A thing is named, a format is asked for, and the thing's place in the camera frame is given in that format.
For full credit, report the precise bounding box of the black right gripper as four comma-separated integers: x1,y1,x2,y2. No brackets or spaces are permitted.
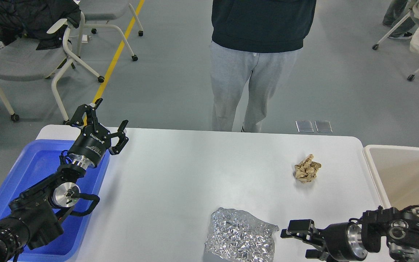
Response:
281,219,368,262

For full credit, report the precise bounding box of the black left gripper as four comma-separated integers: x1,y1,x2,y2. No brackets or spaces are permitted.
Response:
67,98,129,168

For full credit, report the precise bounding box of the silver foil bag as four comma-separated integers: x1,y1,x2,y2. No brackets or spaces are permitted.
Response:
204,207,279,262

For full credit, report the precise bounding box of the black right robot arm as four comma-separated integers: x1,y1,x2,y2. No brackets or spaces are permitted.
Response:
280,205,419,262

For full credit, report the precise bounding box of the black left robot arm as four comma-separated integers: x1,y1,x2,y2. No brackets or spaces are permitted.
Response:
0,98,129,262

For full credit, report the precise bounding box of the crumpled brown paper ball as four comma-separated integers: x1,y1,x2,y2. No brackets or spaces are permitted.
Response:
294,153,322,183

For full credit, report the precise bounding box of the grey chair with jacket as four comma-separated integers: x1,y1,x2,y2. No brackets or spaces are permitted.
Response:
0,18,104,122

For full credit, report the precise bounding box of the left metal floor plate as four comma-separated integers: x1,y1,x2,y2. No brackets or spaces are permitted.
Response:
295,120,314,133

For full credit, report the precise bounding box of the metal floor plate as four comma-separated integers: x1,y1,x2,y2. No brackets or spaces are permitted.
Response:
315,120,333,133
295,120,314,133

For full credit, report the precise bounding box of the right metal floor plate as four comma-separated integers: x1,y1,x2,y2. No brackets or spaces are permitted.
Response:
315,120,333,133

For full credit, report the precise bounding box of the beige plastic bin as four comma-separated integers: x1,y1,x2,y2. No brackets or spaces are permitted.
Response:
362,145,419,210

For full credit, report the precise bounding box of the black jacket on chair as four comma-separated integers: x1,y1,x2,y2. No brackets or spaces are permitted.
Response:
0,0,80,50

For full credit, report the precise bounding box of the yellow floor tape line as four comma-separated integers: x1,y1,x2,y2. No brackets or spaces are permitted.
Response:
83,0,145,126

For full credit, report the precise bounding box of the person in grey sweatpants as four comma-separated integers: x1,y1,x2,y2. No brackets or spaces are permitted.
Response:
210,0,316,132

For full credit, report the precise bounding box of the seated person at right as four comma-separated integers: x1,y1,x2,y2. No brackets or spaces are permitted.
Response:
382,0,415,39

